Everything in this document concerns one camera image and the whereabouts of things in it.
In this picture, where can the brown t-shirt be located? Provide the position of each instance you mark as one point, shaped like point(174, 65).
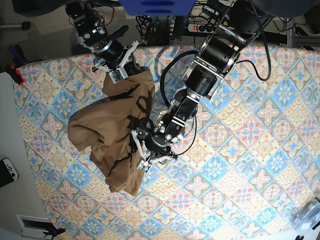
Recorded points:
point(103, 126)

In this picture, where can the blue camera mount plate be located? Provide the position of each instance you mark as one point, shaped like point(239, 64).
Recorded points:
point(157, 7)

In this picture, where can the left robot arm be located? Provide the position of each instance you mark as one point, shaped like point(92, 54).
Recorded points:
point(234, 27)

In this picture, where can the red and black clamp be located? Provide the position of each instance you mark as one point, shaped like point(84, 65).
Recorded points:
point(15, 74)

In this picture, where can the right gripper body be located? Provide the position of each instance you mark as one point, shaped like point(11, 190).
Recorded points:
point(113, 58)

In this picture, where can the white power strip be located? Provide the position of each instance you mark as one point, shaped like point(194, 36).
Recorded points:
point(193, 28)

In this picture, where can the clear plastic box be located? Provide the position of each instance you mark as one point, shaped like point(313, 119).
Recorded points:
point(307, 218)

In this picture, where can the white floor vent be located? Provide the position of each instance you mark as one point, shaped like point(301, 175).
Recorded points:
point(33, 228)

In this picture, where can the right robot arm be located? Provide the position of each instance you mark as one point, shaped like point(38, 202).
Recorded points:
point(90, 25)

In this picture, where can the black clamp at bottom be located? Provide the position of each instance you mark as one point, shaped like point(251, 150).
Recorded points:
point(54, 231)

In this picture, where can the patterned tablecloth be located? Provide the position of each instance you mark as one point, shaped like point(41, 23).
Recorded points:
point(251, 163)

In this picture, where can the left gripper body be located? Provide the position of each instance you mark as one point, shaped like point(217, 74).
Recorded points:
point(149, 153)

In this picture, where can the game console with white controller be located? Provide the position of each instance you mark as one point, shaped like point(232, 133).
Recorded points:
point(8, 172)

